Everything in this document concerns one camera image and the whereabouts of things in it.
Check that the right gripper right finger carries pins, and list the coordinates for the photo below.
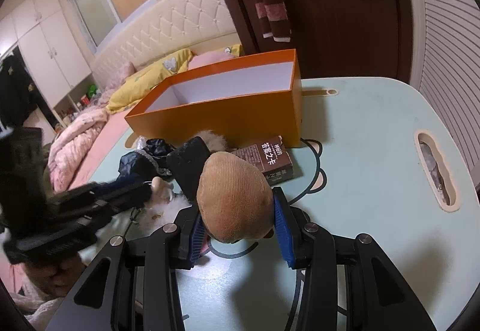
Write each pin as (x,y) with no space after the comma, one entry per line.
(287,231)

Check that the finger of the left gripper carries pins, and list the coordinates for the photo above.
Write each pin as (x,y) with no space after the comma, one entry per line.
(122,192)

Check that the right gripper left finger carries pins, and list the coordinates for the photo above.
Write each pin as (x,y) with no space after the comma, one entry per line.
(192,234)

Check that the white fluffy pompom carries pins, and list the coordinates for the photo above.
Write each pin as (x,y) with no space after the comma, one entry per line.
(162,208)

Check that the black satin fabric bag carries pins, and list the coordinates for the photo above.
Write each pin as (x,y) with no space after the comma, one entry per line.
(149,161)

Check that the tan plush toy keychain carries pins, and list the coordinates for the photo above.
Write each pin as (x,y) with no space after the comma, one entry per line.
(235,200)

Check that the beige fur pompom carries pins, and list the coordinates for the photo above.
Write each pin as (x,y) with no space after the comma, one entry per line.
(214,142)

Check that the person's left hand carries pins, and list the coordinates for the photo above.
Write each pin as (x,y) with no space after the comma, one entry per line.
(56,279)

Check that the pink bed quilt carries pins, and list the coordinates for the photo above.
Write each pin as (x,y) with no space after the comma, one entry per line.
(115,127)

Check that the brown card box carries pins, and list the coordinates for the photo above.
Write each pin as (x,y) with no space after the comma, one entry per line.
(271,158)

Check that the pink floral blanket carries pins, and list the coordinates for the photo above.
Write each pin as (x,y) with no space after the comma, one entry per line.
(71,146)

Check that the yellow pillow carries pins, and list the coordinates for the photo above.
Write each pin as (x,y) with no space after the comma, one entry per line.
(139,84)

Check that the orange cardboard box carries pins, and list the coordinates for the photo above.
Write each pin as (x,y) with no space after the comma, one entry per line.
(246,100)

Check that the cream tufted headboard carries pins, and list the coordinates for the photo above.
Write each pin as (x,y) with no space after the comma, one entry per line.
(165,27)

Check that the white wardrobe cabinet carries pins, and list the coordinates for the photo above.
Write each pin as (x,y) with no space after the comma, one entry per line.
(47,46)

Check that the dark brown wooden door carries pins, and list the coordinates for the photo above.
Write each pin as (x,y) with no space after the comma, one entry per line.
(338,38)

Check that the white louvered door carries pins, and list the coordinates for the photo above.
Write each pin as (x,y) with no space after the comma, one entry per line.
(450,72)

